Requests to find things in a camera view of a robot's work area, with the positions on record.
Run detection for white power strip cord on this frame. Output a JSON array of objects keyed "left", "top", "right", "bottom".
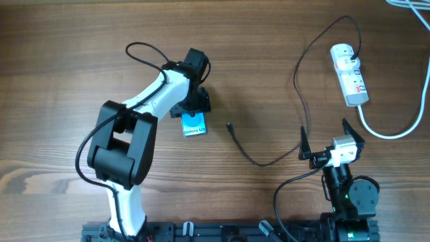
[{"left": 356, "top": 55, "right": 430, "bottom": 140}]

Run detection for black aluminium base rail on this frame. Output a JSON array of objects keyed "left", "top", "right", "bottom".
[{"left": 81, "top": 220, "right": 381, "bottom": 242}]

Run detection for black right camera cable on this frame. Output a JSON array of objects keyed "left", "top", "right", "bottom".
[{"left": 273, "top": 157, "right": 332, "bottom": 242}]

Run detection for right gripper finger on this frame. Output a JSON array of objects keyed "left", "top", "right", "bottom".
[
  {"left": 342, "top": 118, "right": 365, "bottom": 144},
  {"left": 298, "top": 126, "right": 312, "bottom": 160}
]

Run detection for white charger plug adapter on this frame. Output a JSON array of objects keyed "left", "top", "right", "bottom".
[{"left": 335, "top": 56, "right": 361, "bottom": 75}]

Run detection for white cables at corner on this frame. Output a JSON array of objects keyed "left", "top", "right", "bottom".
[{"left": 385, "top": 0, "right": 430, "bottom": 28}]

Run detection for turquoise screen smartphone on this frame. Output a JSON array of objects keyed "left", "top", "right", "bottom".
[{"left": 181, "top": 113, "right": 207, "bottom": 137}]

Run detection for white power strip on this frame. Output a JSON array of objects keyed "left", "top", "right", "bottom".
[{"left": 330, "top": 44, "right": 370, "bottom": 107}]

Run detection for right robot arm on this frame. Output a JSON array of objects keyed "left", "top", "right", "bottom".
[{"left": 298, "top": 119, "right": 380, "bottom": 241}]

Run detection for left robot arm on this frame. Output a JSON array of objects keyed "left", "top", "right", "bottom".
[{"left": 87, "top": 48, "right": 211, "bottom": 241}]

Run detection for black USB charging cable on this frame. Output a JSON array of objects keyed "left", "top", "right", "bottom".
[{"left": 226, "top": 15, "right": 363, "bottom": 167}]

